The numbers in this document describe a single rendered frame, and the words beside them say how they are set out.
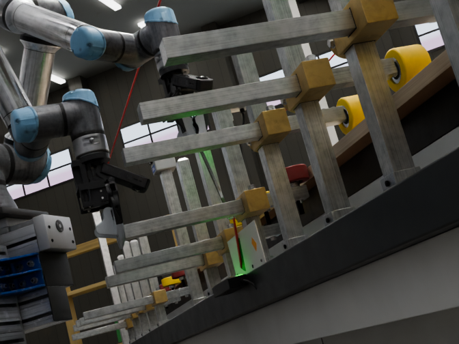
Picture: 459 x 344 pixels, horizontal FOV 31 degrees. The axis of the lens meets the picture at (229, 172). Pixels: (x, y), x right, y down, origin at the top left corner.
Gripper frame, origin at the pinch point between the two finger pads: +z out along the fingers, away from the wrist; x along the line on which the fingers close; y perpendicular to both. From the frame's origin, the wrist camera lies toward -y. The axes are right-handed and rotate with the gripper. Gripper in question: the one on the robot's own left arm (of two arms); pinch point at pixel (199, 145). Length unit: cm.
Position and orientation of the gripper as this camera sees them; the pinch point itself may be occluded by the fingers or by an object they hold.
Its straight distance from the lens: 188.9
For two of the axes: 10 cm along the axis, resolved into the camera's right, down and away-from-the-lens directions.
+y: -5.4, 3.1, 7.8
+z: 2.6, 9.4, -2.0
